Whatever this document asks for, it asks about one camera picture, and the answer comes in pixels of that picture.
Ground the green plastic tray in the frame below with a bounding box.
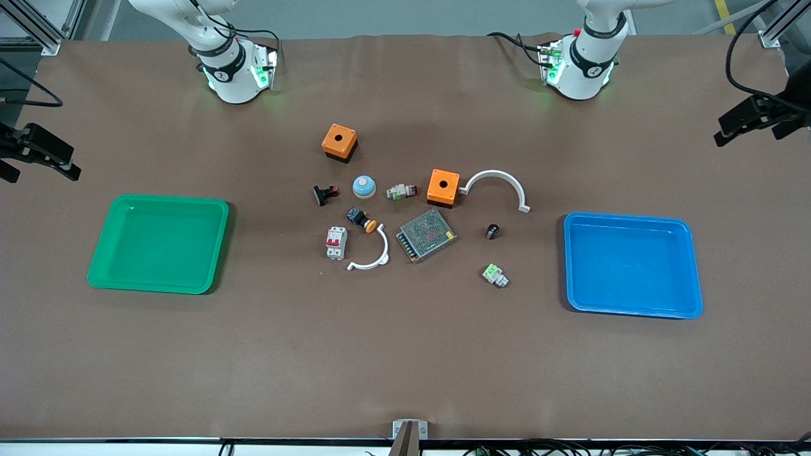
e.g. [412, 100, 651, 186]
[87, 194, 230, 296]

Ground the green white push button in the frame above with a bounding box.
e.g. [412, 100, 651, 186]
[482, 263, 511, 289]

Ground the grey metal table bracket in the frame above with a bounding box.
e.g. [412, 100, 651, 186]
[392, 419, 429, 456]

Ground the orange capped push button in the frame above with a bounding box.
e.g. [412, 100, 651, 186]
[345, 206, 379, 234]

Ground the black right arm base cable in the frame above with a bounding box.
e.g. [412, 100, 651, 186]
[238, 28, 283, 55]

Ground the small white curved bracket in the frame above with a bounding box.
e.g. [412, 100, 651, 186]
[346, 225, 391, 272]

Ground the white red circuit breaker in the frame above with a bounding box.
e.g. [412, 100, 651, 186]
[325, 225, 349, 262]

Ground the blue plastic tray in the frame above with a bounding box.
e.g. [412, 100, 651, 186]
[563, 212, 705, 320]

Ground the brown table mat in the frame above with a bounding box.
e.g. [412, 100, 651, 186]
[0, 32, 811, 442]

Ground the aluminium frame profile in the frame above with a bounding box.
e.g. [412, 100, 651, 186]
[10, 0, 86, 56]
[703, 0, 802, 49]

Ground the orange button box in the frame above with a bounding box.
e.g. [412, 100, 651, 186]
[321, 122, 359, 165]
[426, 168, 462, 208]

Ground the large white curved bracket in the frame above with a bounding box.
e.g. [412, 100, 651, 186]
[457, 169, 532, 214]

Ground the black arm base cable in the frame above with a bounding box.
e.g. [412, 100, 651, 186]
[486, 31, 547, 68]
[238, 28, 283, 55]

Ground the black left arm base cable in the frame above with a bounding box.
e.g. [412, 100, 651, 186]
[486, 31, 547, 68]

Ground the metal mesh power supply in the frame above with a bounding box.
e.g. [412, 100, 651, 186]
[395, 208, 459, 265]

